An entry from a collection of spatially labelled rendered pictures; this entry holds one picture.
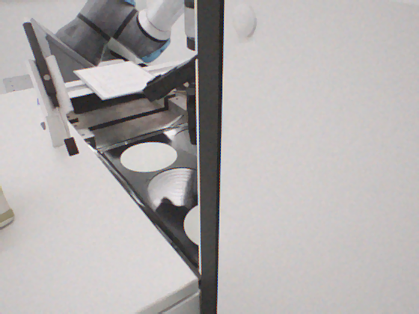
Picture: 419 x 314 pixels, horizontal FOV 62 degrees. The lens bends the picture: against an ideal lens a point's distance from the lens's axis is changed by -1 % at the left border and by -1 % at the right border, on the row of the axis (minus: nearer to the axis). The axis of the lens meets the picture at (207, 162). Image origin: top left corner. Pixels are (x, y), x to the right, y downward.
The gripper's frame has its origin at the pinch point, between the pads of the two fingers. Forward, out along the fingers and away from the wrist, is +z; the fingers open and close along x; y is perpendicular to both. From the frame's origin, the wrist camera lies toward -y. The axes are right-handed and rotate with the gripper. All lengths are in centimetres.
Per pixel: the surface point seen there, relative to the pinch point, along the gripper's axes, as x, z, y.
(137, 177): -7.3, 1.3, -8.7
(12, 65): 199, 57, -209
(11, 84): 47, 9, -77
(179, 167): -3.0, 1.3, -2.7
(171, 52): 312, 71, -104
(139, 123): 15.3, 3.3, -17.3
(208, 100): -31.4, -23.6, 8.3
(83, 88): 14.8, -4.3, -29.4
